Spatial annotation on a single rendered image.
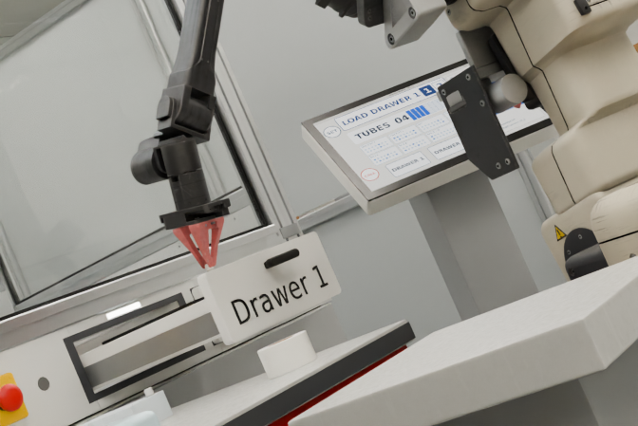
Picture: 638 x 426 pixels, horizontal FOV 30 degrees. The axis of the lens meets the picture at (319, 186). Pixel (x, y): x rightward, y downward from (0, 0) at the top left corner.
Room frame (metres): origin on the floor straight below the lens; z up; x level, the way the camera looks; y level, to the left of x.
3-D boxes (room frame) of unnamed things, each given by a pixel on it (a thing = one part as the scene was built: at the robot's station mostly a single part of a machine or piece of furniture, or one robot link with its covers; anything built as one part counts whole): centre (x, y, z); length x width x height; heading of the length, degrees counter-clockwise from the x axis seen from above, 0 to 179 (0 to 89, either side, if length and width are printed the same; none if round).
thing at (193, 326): (1.95, 0.29, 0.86); 0.40 x 0.26 x 0.06; 54
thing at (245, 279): (1.83, 0.12, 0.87); 0.29 x 0.02 x 0.11; 144
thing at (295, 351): (1.57, 0.13, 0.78); 0.07 x 0.07 x 0.04
